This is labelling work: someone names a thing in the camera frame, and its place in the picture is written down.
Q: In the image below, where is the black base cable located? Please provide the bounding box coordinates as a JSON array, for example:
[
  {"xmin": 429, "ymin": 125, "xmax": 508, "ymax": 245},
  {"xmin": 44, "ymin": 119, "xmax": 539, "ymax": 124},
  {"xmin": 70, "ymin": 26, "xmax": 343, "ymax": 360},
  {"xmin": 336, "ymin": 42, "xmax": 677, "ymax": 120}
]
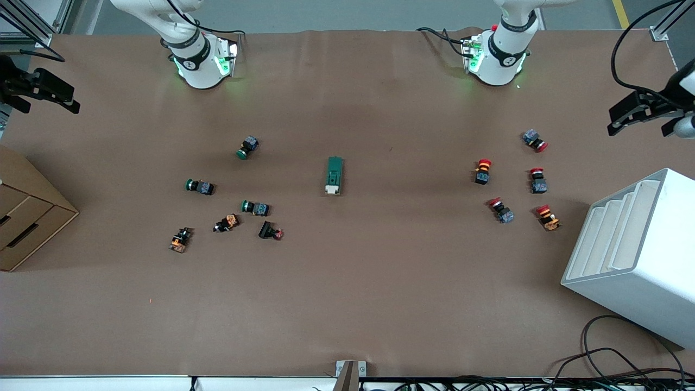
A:
[{"xmin": 417, "ymin": 27, "xmax": 473, "ymax": 55}]

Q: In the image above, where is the black selector switch orange block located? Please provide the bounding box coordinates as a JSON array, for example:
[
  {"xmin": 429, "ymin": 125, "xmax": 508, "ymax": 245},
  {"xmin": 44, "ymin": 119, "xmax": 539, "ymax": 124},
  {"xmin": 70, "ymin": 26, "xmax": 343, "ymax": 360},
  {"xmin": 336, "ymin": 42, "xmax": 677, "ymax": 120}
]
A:
[
  {"xmin": 168, "ymin": 226, "xmax": 193, "ymax": 254},
  {"xmin": 213, "ymin": 213, "xmax": 241, "ymax": 234}
]

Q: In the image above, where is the red emergency button orange block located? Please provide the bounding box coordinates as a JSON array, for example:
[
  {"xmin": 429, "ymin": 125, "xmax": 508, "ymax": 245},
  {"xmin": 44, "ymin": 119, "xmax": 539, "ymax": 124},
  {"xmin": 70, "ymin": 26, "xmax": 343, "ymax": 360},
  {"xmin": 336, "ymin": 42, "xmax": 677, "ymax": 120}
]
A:
[
  {"xmin": 535, "ymin": 204, "xmax": 561, "ymax": 232},
  {"xmin": 473, "ymin": 158, "xmax": 494, "ymax": 186}
]

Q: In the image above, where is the black curved cable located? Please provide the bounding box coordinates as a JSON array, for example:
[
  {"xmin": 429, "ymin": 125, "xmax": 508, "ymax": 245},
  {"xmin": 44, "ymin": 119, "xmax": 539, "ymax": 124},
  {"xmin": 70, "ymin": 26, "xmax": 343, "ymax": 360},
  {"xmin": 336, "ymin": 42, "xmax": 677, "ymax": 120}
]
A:
[{"xmin": 548, "ymin": 348, "xmax": 652, "ymax": 381}]

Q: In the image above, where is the green load switch cream handle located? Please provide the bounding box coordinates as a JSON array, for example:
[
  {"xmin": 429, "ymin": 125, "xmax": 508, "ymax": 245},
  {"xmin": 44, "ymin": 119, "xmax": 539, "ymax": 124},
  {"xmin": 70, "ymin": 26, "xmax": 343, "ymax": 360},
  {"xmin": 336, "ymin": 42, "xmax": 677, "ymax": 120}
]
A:
[{"xmin": 324, "ymin": 156, "xmax": 344, "ymax": 197}]

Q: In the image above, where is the white table edge rail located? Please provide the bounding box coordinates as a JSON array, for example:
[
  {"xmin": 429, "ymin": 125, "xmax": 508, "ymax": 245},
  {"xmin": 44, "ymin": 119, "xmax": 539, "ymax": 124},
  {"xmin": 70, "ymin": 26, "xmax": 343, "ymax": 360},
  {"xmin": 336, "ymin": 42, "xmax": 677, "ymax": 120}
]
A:
[{"xmin": 0, "ymin": 376, "xmax": 337, "ymax": 391}]

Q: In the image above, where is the grey metal bracket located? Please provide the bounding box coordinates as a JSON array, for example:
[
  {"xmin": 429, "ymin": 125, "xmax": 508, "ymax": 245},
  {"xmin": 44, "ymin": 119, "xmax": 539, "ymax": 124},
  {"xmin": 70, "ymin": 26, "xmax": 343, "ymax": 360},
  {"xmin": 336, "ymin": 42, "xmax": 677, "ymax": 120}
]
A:
[{"xmin": 336, "ymin": 360, "xmax": 367, "ymax": 391}]

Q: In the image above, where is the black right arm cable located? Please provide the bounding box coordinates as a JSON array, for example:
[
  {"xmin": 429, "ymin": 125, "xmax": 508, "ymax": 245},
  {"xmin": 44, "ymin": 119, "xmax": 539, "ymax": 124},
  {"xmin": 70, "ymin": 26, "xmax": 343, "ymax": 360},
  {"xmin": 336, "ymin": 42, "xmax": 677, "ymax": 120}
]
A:
[{"xmin": 166, "ymin": 0, "xmax": 248, "ymax": 37}]

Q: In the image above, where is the white slotted rack box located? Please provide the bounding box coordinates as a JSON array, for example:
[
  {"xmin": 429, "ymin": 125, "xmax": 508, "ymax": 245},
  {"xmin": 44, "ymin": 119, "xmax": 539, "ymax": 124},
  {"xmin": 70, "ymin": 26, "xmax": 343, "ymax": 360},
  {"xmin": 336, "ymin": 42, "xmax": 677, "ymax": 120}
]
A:
[{"xmin": 560, "ymin": 167, "xmax": 695, "ymax": 351}]

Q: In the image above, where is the black cable bundle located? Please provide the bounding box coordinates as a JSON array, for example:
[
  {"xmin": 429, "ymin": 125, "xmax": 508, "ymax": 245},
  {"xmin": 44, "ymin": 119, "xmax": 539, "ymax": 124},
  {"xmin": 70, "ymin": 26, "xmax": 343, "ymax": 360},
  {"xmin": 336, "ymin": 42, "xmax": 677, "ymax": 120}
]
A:
[{"xmin": 369, "ymin": 376, "xmax": 695, "ymax": 391}]

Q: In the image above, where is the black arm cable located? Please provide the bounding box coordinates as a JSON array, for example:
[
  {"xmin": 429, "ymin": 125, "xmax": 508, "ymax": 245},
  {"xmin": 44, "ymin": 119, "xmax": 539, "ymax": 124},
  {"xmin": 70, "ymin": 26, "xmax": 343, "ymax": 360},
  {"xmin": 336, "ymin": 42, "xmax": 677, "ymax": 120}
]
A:
[
  {"xmin": 611, "ymin": 0, "xmax": 686, "ymax": 104},
  {"xmin": 166, "ymin": 0, "xmax": 248, "ymax": 37}
]

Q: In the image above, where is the black switch with red end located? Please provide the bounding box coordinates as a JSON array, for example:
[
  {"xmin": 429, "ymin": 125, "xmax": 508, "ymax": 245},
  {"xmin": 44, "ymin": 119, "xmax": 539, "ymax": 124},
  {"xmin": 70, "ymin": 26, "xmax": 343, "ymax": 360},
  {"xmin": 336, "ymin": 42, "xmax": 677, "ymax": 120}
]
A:
[{"xmin": 258, "ymin": 220, "xmax": 285, "ymax": 241}]

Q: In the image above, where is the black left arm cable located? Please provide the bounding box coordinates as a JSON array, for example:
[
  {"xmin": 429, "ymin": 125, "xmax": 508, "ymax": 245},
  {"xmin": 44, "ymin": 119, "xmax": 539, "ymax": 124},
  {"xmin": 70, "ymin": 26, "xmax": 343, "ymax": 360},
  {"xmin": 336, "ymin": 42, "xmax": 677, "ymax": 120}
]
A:
[{"xmin": 611, "ymin": 0, "xmax": 686, "ymax": 104}]

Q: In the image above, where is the black looped cable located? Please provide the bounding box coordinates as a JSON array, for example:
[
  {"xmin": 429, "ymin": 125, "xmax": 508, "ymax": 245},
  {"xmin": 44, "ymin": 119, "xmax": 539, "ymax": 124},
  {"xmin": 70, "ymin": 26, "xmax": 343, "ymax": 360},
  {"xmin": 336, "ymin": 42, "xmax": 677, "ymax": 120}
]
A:
[{"xmin": 581, "ymin": 315, "xmax": 686, "ymax": 381}]

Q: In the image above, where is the brown cardboard box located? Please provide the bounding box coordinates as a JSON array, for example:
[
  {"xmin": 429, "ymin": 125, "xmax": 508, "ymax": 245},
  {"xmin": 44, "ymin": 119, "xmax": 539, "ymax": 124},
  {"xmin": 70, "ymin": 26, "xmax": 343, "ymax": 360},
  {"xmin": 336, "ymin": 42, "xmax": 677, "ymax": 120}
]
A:
[{"xmin": 0, "ymin": 144, "xmax": 80, "ymax": 272}]

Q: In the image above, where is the aluminium frame post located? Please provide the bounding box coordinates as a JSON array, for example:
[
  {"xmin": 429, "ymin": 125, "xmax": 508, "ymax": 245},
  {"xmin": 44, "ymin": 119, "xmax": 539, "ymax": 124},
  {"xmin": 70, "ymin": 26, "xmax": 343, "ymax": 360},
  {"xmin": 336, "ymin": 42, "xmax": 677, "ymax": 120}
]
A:
[
  {"xmin": 650, "ymin": 0, "xmax": 695, "ymax": 42},
  {"xmin": 0, "ymin": 0, "xmax": 72, "ymax": 48}
]

